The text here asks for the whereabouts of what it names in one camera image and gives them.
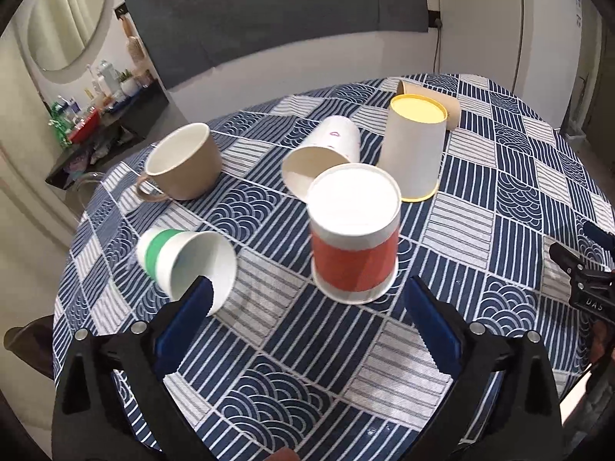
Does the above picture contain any dark wall shelf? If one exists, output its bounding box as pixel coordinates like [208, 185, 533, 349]
[45, 84, 170, 188]

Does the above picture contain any round wall mirror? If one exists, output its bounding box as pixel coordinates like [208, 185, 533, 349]
[26, 0, 107, 72]

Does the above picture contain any green banded paper cup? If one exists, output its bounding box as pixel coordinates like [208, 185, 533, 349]
[136, 229, 238, 318]

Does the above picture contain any red box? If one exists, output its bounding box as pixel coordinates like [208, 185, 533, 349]
[67, 113, 101, 144]

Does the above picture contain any brown chair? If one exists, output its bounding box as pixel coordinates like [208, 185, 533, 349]
[4, 314, 55, 380]

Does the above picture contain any blue patterned tablecloth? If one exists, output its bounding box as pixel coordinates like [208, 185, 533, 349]
[52, 73, 615, 457]

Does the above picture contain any white door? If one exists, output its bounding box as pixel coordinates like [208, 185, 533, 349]
[516, 0, 599, 128]

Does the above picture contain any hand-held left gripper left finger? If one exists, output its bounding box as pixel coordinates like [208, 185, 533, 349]
[50, 276, 217, 461]

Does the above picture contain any white cup yellow rim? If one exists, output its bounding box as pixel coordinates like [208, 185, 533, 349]
[379, 94, 447, 202]

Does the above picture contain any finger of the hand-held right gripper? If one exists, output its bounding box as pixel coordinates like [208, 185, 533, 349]
[549, 241, 597, 294]
[583, 220, 615, 251]

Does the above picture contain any black wall cable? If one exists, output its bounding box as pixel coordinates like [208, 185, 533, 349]
[431, 10, 444, 74]

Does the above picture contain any beige ceramic mug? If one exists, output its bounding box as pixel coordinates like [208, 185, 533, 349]
[135, 123, 223, 203]

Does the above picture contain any white paper cup pink print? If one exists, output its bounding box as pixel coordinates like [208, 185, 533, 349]
[281, 115, 361, 199]

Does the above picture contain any small potted plant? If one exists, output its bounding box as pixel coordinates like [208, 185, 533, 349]
[118, 70, 141, 96]

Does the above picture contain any brown kraft paper cup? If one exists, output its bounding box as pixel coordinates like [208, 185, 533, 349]
[395, 79, 462, 131]

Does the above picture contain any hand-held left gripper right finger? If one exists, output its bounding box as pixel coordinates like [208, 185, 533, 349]
[404, 276, 565, 461]

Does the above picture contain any orange banded paper cup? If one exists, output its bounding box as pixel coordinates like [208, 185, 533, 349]
[306, 163, 402, 304]

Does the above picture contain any clear plastic chair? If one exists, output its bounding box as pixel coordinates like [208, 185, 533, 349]
[72, 171, 104, 209]

